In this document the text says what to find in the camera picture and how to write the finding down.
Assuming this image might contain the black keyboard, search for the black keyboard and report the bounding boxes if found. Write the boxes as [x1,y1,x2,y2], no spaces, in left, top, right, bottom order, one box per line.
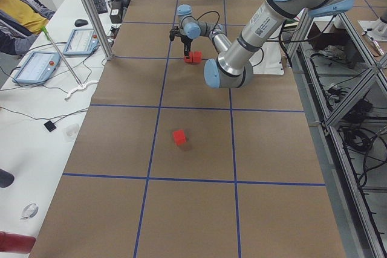
[89,0,109,15]

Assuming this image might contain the teach pendant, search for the teach pendant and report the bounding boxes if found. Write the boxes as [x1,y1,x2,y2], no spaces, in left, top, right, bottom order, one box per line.
[13,52,60,85]
[63,28,99,57]

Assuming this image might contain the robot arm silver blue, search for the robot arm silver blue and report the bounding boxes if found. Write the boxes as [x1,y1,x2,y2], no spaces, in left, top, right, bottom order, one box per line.
[169,0,355,88]

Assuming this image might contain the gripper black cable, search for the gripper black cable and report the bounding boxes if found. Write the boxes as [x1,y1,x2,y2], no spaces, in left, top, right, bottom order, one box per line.
[193,10,221,29]

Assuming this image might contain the red cylinder object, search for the red cylinder object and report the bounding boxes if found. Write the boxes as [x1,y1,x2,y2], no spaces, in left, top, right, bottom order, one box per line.
[1,231,36,254]

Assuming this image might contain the aluminium frame post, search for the aluminium frame post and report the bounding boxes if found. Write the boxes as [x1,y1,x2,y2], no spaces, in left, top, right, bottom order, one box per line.
[81,0,113,60]

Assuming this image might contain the red cube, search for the red cube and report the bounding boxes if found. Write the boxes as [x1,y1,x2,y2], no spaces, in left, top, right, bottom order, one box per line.
[172,129,186,146]
[184,56,194,64]

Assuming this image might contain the teach pendant near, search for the teach pendant near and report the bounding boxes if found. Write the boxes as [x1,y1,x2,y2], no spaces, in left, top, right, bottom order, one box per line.
[13,52,60,85]

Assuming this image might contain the teach pendant far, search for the teach pendant far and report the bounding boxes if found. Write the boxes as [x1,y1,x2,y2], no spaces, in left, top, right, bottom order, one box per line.
[63,28,99,57]

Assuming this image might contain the metal rod with handle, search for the metal rod with handle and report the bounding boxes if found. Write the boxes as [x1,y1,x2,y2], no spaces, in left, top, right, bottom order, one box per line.
[41,26,98,101]

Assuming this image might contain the black computer mouse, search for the black computer mouse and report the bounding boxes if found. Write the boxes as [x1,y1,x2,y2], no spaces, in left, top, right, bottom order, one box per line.
[74,19,88,27]

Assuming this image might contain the white camera pedestal column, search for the white camera pedestal column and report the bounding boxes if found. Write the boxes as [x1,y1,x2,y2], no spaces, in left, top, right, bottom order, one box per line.
[250,42,284,76]

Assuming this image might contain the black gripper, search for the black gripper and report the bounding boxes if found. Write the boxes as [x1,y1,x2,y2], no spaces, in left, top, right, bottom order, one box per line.
[180,35,192,58]

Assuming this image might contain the black cardboard box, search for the black cardboard box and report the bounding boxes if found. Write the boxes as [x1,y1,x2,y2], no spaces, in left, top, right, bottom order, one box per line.
[109,0,123,24]

